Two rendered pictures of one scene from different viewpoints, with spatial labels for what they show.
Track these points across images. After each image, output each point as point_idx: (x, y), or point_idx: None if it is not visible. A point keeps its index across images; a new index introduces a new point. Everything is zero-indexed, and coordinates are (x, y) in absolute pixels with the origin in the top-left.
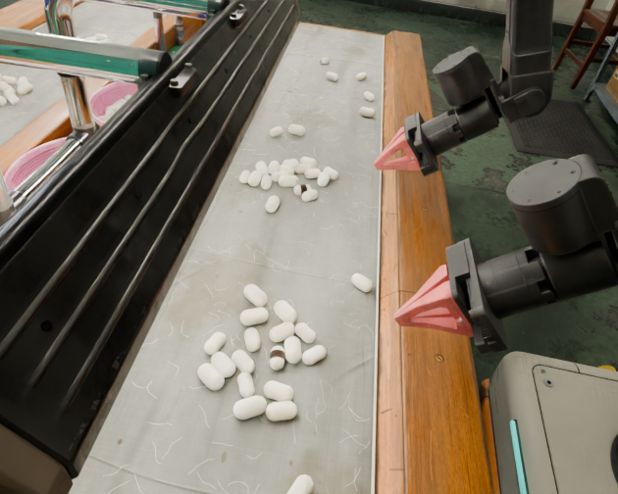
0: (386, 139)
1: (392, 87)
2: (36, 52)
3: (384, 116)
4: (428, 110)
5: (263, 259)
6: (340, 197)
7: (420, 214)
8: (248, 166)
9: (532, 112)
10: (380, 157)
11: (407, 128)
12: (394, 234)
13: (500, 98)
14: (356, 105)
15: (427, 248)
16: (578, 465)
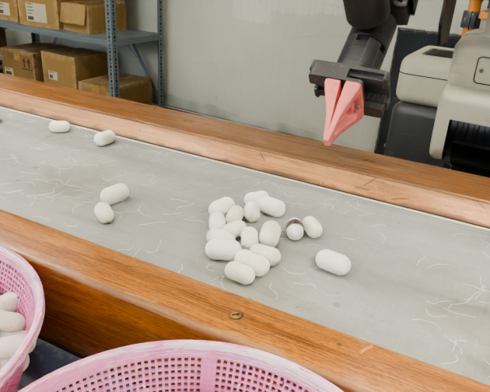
0: (184, 146)
1: (62, 106)
2: None
3: (118, 134)
4: (145, 105)
5: (467, 307)
6: (309, 210)
7: (378, 165)
8: (191, 267)
9: (416, 6)
10: (332, 126)
11: (341, 76)
12: (417, 190)
13: (397, 3)
14: (68, 141)
15: (445, 178)
16: None
